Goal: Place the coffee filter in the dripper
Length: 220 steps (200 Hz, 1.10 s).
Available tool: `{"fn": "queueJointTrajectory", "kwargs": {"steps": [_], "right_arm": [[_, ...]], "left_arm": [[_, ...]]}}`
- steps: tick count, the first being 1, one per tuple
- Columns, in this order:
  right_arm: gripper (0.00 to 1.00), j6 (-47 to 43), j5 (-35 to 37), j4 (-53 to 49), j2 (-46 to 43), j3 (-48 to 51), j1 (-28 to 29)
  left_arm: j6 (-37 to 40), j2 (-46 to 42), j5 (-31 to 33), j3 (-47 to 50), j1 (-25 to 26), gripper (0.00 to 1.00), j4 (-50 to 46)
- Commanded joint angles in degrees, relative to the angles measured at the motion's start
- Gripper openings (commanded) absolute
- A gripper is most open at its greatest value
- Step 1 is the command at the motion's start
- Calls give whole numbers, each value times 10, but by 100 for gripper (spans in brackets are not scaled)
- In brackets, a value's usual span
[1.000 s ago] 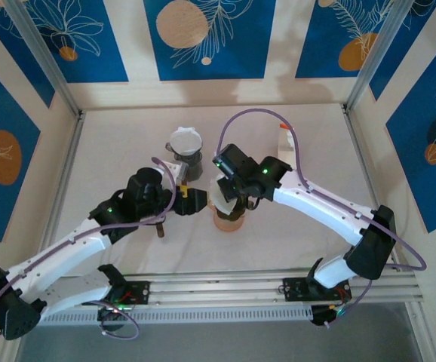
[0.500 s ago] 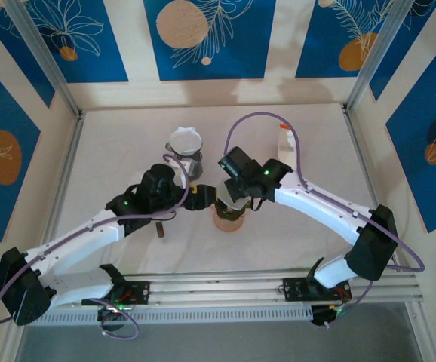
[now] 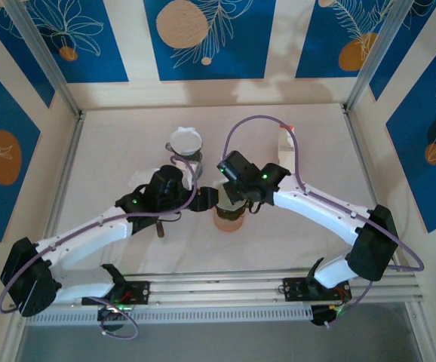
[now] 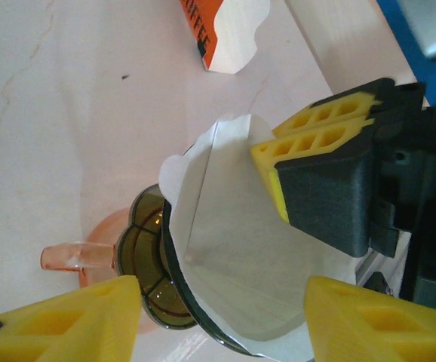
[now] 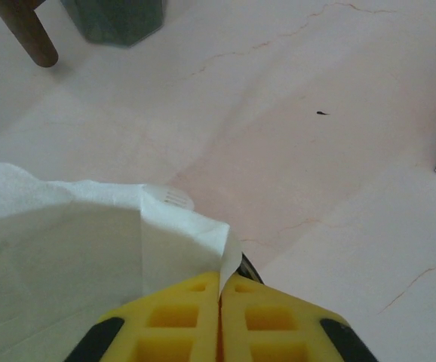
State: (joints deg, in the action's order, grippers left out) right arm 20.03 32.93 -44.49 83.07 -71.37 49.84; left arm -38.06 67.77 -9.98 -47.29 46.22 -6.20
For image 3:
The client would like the white slotted cable duct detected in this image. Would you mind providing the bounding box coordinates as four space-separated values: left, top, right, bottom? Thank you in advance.
27 304 313 324

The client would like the black controller box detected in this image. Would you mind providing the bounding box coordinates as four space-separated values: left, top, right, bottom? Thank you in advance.
97 304 129 333
310 303 349 329

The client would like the dark olive coffee dripper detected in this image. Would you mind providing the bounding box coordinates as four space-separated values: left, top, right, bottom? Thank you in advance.
214 203 247 222

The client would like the grey transparent coffee dripper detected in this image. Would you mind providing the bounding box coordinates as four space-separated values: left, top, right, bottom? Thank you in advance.
164 126 204 158

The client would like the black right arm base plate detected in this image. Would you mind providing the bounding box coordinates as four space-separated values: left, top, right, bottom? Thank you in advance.
282 277 351 302

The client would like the aluminium frame post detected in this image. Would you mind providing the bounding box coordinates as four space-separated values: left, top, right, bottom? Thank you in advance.
345 0 419 112
5 0 83 118

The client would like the white filter pack orange top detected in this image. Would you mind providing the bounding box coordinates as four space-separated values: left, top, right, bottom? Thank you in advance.
277 124 298 170

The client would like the white paper coffee filter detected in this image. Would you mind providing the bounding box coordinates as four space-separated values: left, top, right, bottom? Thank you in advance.
170 126 203 155

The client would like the aluminium side rail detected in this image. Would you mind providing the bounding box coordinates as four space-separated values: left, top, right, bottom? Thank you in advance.
0 111 87 362
341 105 436 362

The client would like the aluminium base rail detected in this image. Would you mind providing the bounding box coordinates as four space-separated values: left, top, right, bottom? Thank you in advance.
121 268 419 305

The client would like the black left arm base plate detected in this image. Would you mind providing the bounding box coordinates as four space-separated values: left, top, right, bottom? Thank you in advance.
114 281 152 305

